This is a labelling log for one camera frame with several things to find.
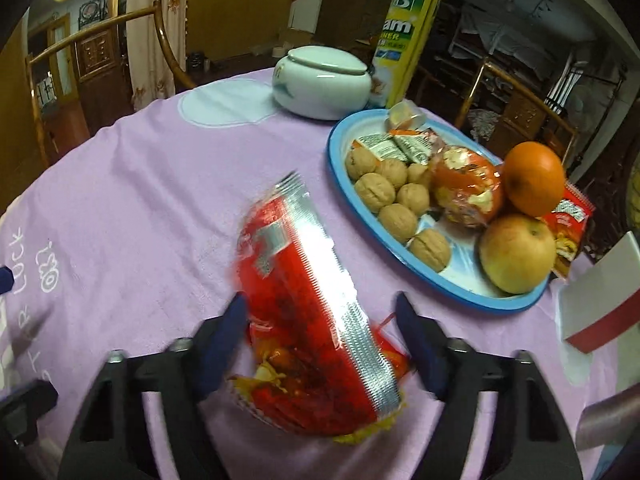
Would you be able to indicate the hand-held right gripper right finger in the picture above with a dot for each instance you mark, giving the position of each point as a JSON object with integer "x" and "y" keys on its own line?
{"x": 425, "y": 345}

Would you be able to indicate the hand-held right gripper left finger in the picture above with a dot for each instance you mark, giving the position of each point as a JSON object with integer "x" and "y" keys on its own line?
{"x": 220, "y": 345}

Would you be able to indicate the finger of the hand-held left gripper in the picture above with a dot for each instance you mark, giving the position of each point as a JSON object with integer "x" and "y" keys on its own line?
{"x": 5, "y": 280}
{"x": 25, "y": 410}

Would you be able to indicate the red foil snack wrapper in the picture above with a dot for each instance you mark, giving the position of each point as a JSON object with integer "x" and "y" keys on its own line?
{"x": 300, "y": 310}

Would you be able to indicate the blue rimmed plate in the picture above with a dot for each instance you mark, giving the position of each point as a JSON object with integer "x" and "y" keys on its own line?
{"x": 465, "y": 271}

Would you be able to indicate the pile of walnuts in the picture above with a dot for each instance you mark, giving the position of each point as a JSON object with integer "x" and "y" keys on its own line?
{"x": 397, "y": 220}

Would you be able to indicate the yellow apple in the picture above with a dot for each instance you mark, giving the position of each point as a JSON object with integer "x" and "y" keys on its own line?
{"x": 517, "y": 255}

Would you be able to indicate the purple printed tablecloth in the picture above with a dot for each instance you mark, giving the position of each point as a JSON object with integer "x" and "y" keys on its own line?
{"x": 125, "y": 210}

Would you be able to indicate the white red box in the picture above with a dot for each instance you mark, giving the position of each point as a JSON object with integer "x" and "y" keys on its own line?
{"x": 595, "y": 300}

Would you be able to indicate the red snack packet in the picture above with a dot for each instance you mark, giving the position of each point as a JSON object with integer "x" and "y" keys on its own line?
{"x": 565, "y": 230}

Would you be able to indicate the orange white sachet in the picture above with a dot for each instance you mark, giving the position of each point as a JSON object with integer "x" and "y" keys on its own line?
{"x": 414, "y": 147}
{"x": 377, "y": 146}

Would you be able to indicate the steel water bottle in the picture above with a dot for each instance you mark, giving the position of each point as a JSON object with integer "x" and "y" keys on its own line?
{"x": 610, "y": 420}

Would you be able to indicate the orange fruit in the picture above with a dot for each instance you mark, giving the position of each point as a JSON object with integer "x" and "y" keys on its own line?
{"x": 534, "y": 177}

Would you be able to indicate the clear plastic jelly cup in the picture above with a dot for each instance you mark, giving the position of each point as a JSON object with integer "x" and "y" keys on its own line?
{"x": 402, "y": 115}

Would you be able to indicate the wooden round-back chair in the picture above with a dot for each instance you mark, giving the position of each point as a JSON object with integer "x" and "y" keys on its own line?
{"x": 100, "y": 60}

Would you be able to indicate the wooden armchair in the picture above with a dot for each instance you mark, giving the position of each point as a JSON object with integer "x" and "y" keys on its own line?
{"x": 520, "y": 110}

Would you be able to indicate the white ceramic jar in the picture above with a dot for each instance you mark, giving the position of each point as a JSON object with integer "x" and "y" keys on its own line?
{"x": 320, "y": 85}

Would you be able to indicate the floral curtain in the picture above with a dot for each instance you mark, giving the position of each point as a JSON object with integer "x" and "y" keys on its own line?
{"x": 155, "y": 35}

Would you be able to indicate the yellow green tall carton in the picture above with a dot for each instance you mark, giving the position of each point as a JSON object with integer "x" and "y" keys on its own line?
{"x": 405, "y": 35}

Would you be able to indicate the white dust cloth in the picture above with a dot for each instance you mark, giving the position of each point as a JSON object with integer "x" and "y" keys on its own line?
{"x": 525, "y": 17}

